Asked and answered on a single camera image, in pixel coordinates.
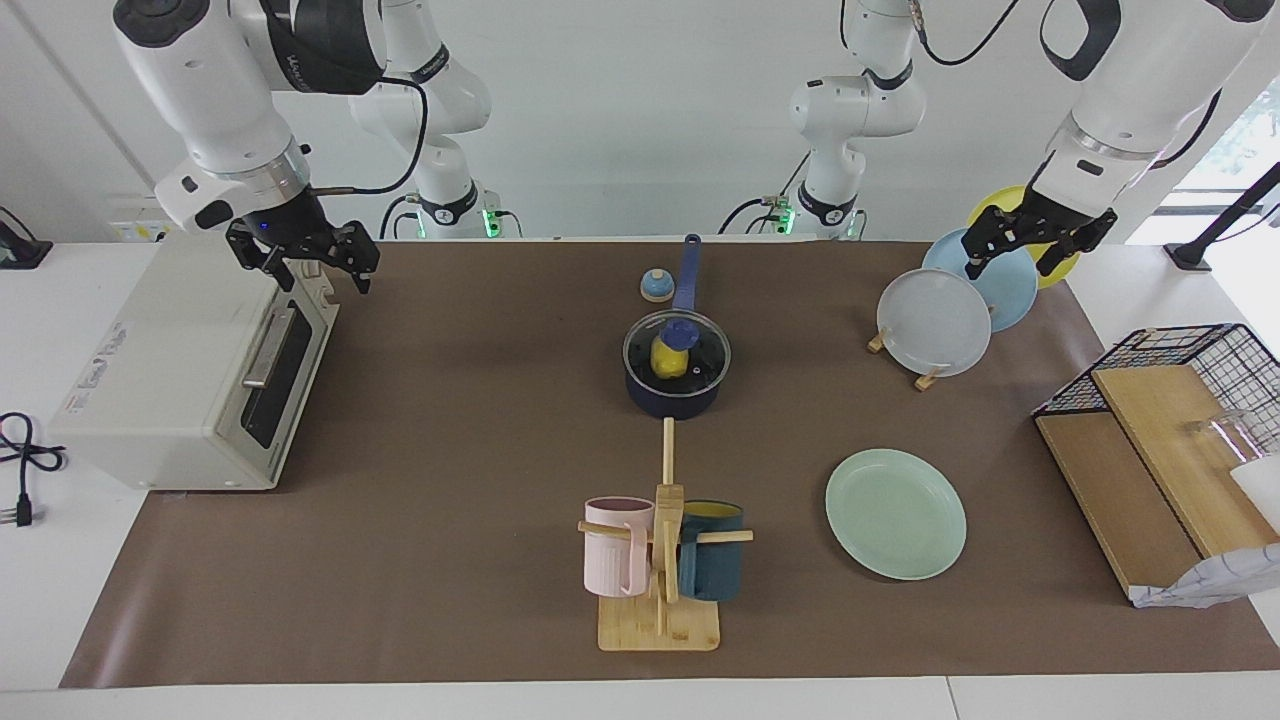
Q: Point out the glass lid with blue knob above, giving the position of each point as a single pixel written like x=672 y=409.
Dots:
x=712 y=352

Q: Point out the light wooden board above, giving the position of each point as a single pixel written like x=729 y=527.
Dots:
x=1170 y=450

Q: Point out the wooden mug rack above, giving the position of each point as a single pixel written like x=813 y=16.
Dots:
x=660 y=625

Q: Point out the wooden plate rack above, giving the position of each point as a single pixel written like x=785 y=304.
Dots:
x=929 y=380

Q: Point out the clear glass cup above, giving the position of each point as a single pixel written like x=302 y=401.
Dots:
x=1232 y=432

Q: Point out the white toaster oven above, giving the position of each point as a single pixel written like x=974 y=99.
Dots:
x=160 y=380

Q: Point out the small blue round timer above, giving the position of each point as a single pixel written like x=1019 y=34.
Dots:
x=656 y=288

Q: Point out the black desk clamp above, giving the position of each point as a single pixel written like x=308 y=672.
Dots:
x=20 y=250

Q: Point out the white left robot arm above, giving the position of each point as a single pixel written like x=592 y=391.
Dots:
x=1150 y=70

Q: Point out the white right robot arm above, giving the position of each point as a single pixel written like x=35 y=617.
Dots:
x=200 y=80

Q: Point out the white wall socket box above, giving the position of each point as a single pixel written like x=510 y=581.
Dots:
x=140 y=228

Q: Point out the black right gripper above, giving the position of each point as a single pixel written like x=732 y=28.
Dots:
x=300 y=232

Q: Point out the brown table mat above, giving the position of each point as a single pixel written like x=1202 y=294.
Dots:
x=450 y=450

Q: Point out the yellow potato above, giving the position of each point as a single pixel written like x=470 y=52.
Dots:
x=668 y=364

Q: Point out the dark wooden board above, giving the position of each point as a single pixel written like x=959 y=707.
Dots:
x=1110 y=490

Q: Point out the green plate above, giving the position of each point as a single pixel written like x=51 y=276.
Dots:
x=895 y=515

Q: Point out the light blue plate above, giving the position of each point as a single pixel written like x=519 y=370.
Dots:
x=1012 y=292

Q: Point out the dark teal mug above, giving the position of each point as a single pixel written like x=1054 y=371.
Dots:
x=715 y=565

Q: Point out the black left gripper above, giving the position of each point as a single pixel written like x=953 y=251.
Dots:
x=1040 y=222

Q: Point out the pink mug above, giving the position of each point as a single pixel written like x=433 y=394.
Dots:
x=612 y=550

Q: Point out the grey plate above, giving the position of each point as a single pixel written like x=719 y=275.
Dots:
x=932 y=322

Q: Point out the black clamp stand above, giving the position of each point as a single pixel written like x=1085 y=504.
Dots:
x=1230 y=215

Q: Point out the yellow plate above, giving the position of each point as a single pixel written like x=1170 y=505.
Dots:
x=1000 y=204

